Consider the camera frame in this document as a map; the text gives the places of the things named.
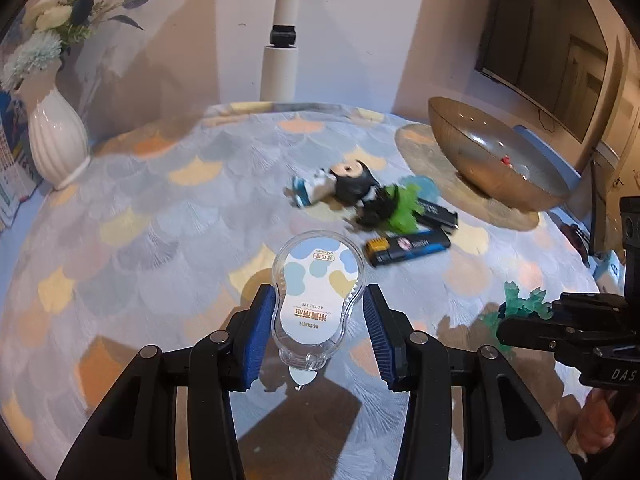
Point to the black-headed cartoon figurine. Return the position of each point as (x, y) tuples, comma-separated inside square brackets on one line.
[(355, 182)]

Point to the amber glass bowl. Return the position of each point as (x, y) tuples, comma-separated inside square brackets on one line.
[(480, 160)]

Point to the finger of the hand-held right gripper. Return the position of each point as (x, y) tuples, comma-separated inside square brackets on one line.
[(585, 305), (540, 335)]

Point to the person's right hand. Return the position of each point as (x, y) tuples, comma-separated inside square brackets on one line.
[(595, 425)]

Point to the small red object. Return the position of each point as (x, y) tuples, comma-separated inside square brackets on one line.
[(507, 161)]

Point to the clear correction tape dispenser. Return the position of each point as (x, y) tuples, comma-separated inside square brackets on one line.
[(315, 300)]

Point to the wall television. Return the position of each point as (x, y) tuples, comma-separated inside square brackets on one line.
[(540, 35)]

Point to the black pole clamp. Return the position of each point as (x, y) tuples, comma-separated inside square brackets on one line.
[(284, 35)]

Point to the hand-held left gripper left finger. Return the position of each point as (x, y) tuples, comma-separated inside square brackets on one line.
[(257, 335)]

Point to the black monster figure green base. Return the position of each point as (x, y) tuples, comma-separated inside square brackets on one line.
[(400, 205)]

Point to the white lamp pole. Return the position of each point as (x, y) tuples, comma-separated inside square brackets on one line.
[(280, 75)]

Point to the artificial flower bouquet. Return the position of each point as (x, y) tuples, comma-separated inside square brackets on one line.
[(35, 55)]

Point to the dark lighter with round logo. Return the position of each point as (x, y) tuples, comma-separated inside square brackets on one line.
[(410, 247)]

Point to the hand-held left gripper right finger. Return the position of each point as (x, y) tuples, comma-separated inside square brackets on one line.
[(380, 335)]

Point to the black monster figure teal base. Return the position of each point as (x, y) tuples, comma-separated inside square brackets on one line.
[(522, 302)]

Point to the row of books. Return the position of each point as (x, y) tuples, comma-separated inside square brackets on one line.
[(10, 170)]

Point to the glossy black lighter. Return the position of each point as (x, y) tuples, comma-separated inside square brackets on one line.
[(437, 214)]

